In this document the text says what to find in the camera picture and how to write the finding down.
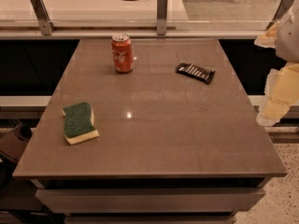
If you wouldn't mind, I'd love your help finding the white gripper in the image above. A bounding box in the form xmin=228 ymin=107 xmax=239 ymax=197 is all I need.
xmin=254 ymin=0 xmax=299 ymax=127

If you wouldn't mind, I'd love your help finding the black rxbar chocolate wrapper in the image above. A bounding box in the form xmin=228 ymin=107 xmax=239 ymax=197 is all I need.
xmin=176 ymin=63 xmax=215 ymax=84

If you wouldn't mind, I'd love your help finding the green and yellow sponge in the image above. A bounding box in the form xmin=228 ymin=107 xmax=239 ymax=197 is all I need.
xmin=62 ymin=103 xmax=99 ymax=145

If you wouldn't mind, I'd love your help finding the red coca-cola can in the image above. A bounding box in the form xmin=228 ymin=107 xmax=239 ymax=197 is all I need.
xmin=111 ymin=34 xmax=133 ymax=73

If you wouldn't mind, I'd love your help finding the grey drawer front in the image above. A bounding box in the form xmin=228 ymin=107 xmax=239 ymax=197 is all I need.
xmin=36 ymin=188 xmax=265 ymax=214

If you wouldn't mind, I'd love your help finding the dark chair at left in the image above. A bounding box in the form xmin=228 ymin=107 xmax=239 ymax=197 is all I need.
xmin=0 ymin=123 xmax=32 ymax=187

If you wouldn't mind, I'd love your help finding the right metal railing bracket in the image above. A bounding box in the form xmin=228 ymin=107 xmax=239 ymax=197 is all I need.
xmin=267 ymin=0 xmax=295 ymax=29

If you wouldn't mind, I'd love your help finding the metal railing bracket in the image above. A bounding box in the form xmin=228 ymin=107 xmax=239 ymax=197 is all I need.
xmin=267 ymin=0 xmax=295 ymax=29
xmin=30 ymin=0 xmax=54 ymax=35
xmin=157 ymin=0 xmax=168 ymax=35

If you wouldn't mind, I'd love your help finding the middle metal railing bracket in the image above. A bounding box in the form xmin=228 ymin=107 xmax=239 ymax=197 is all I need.
xmin=157 ymin=0 xmax=168 ymax=35

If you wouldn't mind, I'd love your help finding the left metal railing bracket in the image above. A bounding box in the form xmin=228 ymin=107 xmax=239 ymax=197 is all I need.
xmin=30 ymin=0 xmax=54 ymax=35

